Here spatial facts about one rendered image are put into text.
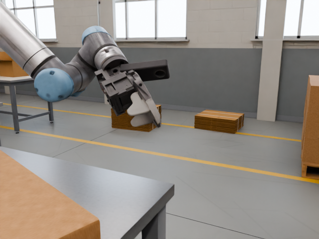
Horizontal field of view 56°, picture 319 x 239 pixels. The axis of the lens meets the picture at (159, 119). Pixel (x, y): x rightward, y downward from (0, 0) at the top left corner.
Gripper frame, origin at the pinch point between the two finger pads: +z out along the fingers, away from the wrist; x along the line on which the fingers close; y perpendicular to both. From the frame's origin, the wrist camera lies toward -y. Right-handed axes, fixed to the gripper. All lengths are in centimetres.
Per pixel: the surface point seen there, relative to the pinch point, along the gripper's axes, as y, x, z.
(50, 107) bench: 65, -309, -339
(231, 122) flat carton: -162, -312, -162
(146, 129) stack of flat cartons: -52, -314, -218
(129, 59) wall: -107, -362, -427
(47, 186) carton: 19.5, 22.8, 17.7
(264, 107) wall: -251, -365, -187
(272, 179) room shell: -114, -227, -40
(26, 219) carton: 21.0, 26.6, 22.3
